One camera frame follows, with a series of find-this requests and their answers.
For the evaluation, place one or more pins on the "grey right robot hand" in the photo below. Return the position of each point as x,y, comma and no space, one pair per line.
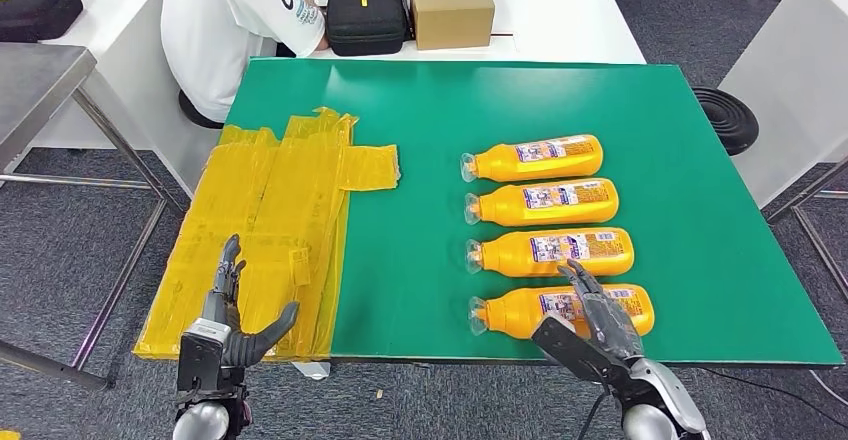
613,331

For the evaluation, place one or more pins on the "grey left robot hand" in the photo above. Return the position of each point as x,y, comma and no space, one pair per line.
248,351

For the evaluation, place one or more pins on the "orange detergent bottle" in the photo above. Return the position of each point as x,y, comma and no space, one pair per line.
510,257
510,206
517,314
503,162

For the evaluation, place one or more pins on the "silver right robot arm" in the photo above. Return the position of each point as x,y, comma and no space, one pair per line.
652,424

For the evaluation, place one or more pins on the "white table foot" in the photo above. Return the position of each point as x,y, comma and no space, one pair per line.
311,371

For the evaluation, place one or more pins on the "yellow plastic-wrapped cardboard sheet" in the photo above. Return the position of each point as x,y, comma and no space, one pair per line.
291,212

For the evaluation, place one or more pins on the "green table board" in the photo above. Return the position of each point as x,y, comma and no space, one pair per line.
530,106

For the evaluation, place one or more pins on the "black ribbed round stool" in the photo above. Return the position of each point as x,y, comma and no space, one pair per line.
725,119

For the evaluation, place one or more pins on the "yellow floor marker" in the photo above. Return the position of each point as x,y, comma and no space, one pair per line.
8,436

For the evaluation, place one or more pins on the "white desk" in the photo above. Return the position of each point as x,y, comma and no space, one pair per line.
788,92
563,20
126,59

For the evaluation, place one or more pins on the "person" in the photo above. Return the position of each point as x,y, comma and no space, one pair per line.
218,33

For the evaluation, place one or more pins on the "steel table with legs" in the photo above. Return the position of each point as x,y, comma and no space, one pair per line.
33,86

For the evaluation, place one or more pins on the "black zippered case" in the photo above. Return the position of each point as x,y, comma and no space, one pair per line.
366,23
33,10

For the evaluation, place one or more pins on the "brown cardboard box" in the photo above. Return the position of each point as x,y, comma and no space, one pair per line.
450,16

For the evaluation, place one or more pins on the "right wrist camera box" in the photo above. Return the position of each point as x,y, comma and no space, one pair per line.
570,347

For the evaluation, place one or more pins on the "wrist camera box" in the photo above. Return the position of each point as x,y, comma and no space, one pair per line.
199,357
570,347

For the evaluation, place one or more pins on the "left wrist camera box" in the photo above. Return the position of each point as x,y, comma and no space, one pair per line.
199,357

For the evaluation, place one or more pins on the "steel table frame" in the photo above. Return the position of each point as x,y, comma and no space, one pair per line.
818,241

